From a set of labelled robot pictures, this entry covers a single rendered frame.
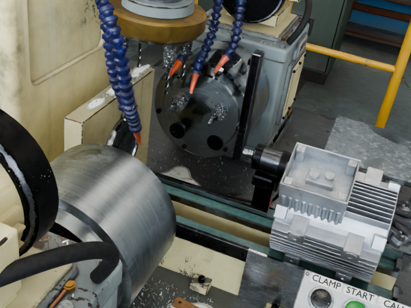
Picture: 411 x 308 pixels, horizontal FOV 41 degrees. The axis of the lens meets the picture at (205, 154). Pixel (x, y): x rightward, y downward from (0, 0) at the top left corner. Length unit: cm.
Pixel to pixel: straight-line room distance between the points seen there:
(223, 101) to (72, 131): 40
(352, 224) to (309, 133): 85
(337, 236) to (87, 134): 49
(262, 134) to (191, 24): 63
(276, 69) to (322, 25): 273
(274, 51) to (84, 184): 77
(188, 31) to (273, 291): 53
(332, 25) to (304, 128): 235
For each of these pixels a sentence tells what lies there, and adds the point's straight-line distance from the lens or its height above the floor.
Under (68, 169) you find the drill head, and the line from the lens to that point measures 85.
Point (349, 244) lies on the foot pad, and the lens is 100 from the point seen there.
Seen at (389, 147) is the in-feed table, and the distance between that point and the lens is 162.
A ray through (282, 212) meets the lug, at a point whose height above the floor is 105.
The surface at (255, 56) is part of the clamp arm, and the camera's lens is 111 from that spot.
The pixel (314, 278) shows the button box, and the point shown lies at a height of 108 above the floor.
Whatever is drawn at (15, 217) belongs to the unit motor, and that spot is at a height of 128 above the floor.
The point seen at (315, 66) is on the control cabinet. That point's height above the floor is 14.
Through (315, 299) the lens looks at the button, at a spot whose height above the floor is 107.
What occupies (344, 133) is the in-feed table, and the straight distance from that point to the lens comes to 162.
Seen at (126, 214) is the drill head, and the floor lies 113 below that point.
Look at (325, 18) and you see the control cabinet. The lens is 414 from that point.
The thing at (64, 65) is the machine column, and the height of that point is 117.
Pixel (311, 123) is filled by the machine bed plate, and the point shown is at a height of 80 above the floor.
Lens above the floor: 164
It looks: 32 degrees down
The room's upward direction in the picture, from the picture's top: 9 degrees clockwise
